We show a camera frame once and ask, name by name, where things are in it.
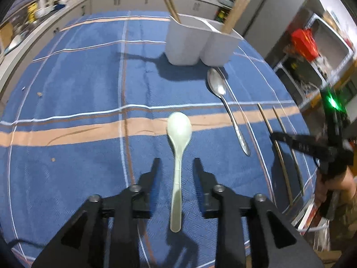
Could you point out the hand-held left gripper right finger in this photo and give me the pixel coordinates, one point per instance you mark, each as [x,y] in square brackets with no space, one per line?
[201,181]

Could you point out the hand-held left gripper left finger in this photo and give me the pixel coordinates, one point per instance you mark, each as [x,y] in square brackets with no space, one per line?
[152,178]

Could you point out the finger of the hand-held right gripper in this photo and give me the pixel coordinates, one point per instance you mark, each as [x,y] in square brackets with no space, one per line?
[304,145]

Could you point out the wooden chopstick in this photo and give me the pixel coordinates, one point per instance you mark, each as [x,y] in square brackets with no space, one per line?
[165,0]
[297,173]
[282,173]
[171,0]

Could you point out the pale green plastic spoon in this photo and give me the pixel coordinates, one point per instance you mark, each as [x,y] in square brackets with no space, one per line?
[178,128]

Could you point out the white utensil holder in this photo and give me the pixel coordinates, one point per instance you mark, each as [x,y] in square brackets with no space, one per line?
[184,44]

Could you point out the person's right forearm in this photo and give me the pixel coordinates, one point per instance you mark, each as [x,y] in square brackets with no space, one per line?
[345,181]

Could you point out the red and white flat box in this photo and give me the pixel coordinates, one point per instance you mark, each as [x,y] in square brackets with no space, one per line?
[305,215]

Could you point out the camouflage patterned clothing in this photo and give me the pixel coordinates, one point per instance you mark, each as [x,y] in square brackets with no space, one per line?
[344,217]

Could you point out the white shelf unit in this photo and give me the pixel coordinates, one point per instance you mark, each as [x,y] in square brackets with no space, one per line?
[334,36]

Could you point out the metal spoon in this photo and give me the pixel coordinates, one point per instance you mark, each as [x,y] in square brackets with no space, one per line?
[217,82]

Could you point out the blue plaid tablecloth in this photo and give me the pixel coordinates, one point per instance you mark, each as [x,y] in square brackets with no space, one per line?
[83,69]

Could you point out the grey refrigerator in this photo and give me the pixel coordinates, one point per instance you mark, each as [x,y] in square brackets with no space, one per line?
[273,11]

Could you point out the small yellow bottle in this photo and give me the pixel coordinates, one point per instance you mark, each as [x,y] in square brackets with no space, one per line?
[222,15]

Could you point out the white bowl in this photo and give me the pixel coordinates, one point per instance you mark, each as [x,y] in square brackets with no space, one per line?
[14,43]

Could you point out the yellow dish soap bottle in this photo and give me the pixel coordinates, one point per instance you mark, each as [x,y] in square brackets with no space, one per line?
[32,12]

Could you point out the wooden cutting board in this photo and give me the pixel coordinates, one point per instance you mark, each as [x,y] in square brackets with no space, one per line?
[5,33]

